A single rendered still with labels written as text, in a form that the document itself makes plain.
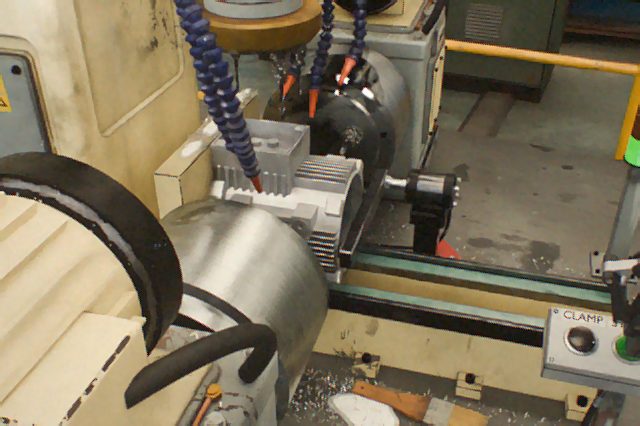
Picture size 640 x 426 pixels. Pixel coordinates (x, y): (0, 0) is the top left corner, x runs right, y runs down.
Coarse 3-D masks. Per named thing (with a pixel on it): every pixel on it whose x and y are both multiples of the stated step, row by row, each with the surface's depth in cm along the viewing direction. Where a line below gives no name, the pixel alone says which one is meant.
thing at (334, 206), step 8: (352, 160) 108; (360, 160) 108; (360, 168) 108; (216, 184) 102; (224, 184) 102; (208, 192) 102; (216, 192) 102; (224, 192) 102; (328, 200) 98; (336, 200) 98; (328, 208) 98; (336, 208) 98; (336, 216) 98; (336, 272) 104; (328, 280) 104; (336, 280) 104
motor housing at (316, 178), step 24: (312, 168) 102; (336, 168) 102; (240, 192) 103; (264, 192) 102; (312, 192) 101; (336, 192) 100; (360, 192) 112; (288, 216) 99; (312, 240) 99; (336, 240) 99; (336, 264) 102
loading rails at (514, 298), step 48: (336, 288) 109; (384, 288) 116; (432, 288) 113; (480, 288) 110; (528, 288) 109; (576, 288) 109; (336, 336) 110; (384, 336) 108; (432, 336) 105; (480, 336) 103; (528, 336) 100; (480, 384) 105; (528, 384) 105; (576, 384) 102
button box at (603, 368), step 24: (552, 312) 80; (576, 312) 79; (552, 336) 78; (600, 336) 77; (552, 360) 77; (576, 360) 76; (600, 360) 76; (624, 360) 76; (600, 384) 78; (624, 384) 76
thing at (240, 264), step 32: (192, 224) 79; (224, 224) 79; (256, 224) 80; (192, 256) 74; (224, 256) 75; (256, 256) 77; (288, 256) 80; (192, 288) 70; (224, 288) 71; (256, 288) 73; (288, 288) 77; (320, 288) 84; (192, 320) 68; (224, 320) 70; (256, 320) 71; (288, 320) 75; (320, 320) 84; (288, 352) 74; (288, 384) 74
